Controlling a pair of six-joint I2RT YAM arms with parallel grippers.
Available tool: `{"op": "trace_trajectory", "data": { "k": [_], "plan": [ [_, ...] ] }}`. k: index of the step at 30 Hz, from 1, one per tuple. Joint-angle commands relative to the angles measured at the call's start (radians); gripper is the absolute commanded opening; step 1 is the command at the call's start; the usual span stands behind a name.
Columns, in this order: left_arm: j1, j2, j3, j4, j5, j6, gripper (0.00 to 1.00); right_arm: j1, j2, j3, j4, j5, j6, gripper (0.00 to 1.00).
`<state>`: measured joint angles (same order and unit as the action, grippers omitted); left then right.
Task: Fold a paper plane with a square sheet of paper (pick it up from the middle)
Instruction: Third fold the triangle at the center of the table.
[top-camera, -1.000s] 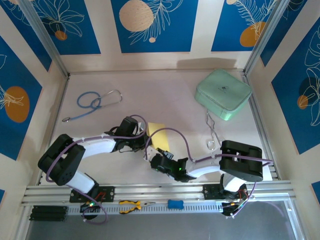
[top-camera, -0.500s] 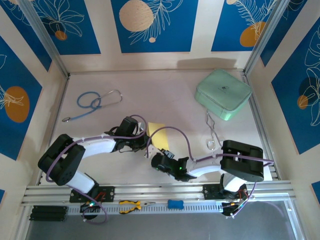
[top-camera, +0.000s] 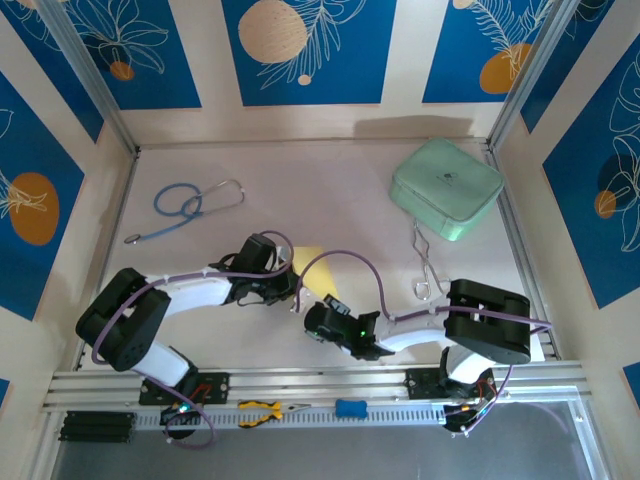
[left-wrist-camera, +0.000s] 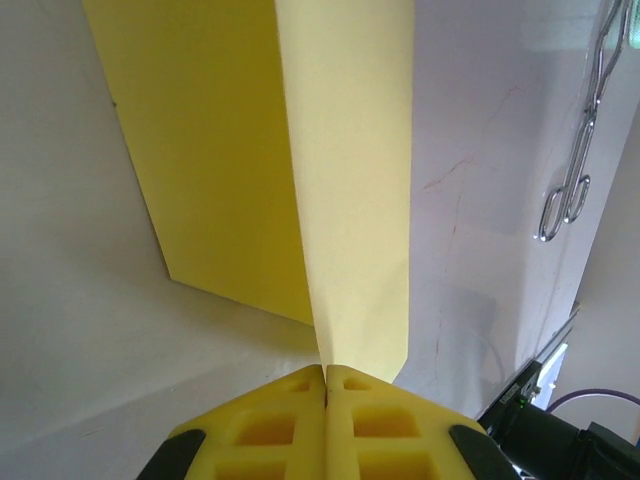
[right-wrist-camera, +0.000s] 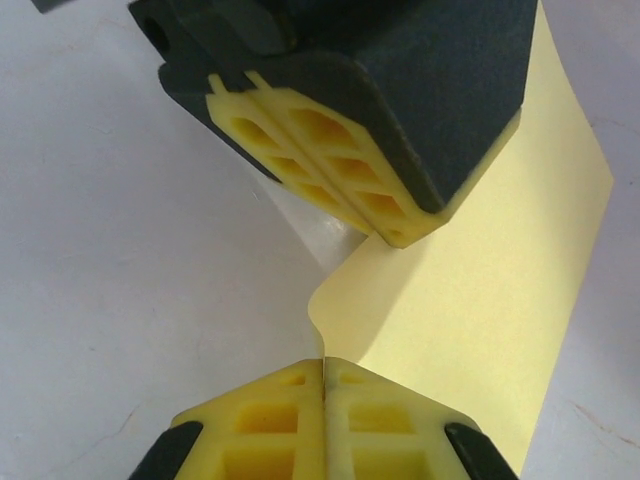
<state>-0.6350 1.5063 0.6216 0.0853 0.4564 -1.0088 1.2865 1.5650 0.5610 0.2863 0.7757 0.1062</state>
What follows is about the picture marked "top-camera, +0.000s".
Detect black stacked bars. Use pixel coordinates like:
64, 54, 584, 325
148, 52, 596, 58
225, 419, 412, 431
58, 410, 137, 444

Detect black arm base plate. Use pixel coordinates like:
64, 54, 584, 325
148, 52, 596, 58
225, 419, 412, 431
405, 367, 496, 401
138, 370, 231, 406

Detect mint green zip case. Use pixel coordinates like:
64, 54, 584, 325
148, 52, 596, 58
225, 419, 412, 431
389, 137, 505, 244

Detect metal crucible tongs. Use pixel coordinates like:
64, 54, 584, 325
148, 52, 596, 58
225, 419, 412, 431
410, 219, 452, 301

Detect yellow handled pliers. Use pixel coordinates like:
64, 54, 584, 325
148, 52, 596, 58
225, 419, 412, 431
237, 398, 312, 429

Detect aluminium frame rail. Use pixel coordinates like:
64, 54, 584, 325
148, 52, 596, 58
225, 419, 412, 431
42, 359, 594, 416

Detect blue bone-shaped block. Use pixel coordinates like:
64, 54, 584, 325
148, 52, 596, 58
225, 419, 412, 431
334, 398, 370, 420

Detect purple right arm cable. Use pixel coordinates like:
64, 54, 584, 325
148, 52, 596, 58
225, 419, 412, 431
295, 249, 554, 437

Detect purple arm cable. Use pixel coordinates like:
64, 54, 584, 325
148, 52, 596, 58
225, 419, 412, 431
92, 229, 294, 451
295, 249, 554, 437

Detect yellow square paper sheet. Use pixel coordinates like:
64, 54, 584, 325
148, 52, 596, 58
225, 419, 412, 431
291, 245, 342, 302

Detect slotted grey cable duct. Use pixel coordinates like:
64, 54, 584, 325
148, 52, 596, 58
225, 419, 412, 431
134, 405, 451, 432

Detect aluminium corner post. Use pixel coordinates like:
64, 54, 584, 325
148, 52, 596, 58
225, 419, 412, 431
487, 0, 582, 149
37, 0, 140, 154

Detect black controller board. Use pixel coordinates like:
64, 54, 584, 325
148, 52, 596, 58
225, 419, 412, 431
159, 402, 202, 441
442, 399, 497, 437

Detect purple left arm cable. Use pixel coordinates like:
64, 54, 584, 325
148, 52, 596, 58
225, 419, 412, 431
92, 229, 294, 451

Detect blue stethoscope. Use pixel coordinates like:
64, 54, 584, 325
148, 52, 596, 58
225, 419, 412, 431
123, 178, 247, 246

